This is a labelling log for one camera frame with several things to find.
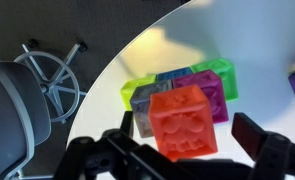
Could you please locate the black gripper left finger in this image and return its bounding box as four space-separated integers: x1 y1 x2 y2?
120 111 134 137

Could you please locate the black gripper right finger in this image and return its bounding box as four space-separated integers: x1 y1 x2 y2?
231 112 268 161

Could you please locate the orange embossed block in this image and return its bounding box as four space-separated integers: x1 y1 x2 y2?
148 85 218 161

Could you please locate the grey embossed block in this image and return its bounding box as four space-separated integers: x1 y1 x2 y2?
130 80 172 138

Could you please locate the yellow-green translucent block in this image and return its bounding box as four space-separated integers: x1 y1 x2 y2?
120 75 156 110

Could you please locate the magenta embossed block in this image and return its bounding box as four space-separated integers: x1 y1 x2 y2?
172 70 229 123

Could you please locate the blue embossed block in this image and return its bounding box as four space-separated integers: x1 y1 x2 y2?
156 67 192 81

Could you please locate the green translucent block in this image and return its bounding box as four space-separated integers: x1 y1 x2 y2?
190 58 238 101

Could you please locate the round white table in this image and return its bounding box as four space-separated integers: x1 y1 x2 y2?
66 0 295 180

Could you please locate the grey office chair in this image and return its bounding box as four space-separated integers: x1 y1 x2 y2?
0 39 87 180

